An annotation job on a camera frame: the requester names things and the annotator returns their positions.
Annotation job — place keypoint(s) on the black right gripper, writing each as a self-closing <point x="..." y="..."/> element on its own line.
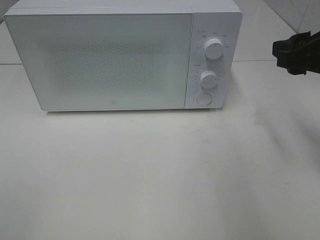
<point x="299" y="54"/>

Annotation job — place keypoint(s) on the white microwave knob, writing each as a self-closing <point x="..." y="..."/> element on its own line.
<point x="208" y="79"/>
<point x="214" y="48"/>

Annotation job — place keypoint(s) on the white microwave door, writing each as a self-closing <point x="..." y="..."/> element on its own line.
<point x="105" y="62"/>

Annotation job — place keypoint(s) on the white microwave oven body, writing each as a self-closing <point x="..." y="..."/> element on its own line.
<point x="210" y="18"/>

